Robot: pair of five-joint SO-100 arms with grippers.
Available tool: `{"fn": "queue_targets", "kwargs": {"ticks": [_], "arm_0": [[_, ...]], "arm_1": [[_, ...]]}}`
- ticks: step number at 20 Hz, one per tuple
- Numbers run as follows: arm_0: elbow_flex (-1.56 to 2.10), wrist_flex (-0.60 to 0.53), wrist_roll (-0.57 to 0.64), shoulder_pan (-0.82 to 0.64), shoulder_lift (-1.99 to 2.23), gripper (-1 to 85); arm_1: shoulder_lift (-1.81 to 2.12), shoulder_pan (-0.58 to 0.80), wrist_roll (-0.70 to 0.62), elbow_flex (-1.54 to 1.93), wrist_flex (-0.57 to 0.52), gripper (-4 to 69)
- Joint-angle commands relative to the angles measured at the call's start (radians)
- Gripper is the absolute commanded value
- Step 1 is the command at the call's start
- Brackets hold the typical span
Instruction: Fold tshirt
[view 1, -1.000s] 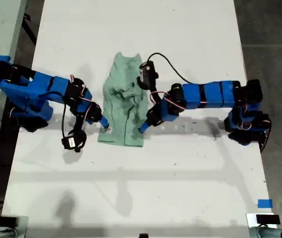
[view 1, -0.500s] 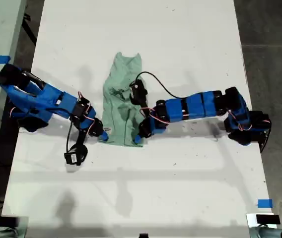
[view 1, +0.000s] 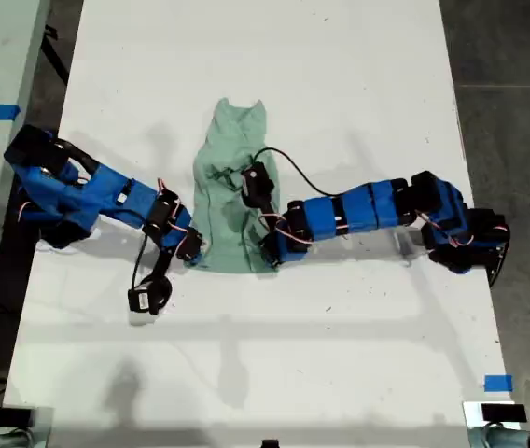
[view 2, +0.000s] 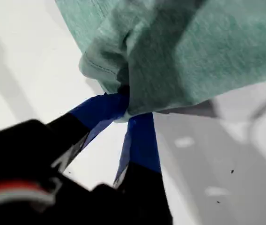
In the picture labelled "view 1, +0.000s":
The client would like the pale green T-shirt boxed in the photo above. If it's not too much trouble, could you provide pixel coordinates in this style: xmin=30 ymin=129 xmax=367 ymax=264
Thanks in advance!
xmin=183 ymin=96 xmax=281 ymax=275

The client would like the black table strut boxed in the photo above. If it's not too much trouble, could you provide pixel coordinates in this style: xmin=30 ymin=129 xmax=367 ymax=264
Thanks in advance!
xmin=43 ymin=25 xmax=71 ymax=88

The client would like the square blue tape piece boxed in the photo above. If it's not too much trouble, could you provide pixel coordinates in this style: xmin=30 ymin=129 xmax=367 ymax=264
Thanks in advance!
xmin=483 ymin=374 xmax=514 ymax=393

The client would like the black camera stalk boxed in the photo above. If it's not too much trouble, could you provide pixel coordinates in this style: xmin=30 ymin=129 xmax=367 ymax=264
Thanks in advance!
xmin=255 ymin=203 xmax=278 ymax=224
xmin=151 ymin=245 xmax=176 ymax=284

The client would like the black camera cable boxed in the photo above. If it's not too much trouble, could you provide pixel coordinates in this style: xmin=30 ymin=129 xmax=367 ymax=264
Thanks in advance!
xmin=131 ymin=231 xmax=150 ymax=293
xmin=251 ymin=147 xmax=364 ymax=197

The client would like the black camera box grey side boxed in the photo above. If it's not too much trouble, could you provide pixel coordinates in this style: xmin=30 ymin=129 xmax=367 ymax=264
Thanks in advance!
xmin=239 ymin=160 xmax=276 ymax=210

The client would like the black camera box white label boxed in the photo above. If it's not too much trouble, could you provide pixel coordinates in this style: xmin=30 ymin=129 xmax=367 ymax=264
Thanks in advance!
xmin=127 ymin=273 xmax=174 ymax=315

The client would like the black base cable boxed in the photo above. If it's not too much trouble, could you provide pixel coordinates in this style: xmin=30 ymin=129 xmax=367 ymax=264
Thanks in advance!
xmin=487 ymin=226 xmax=512 ymax=288

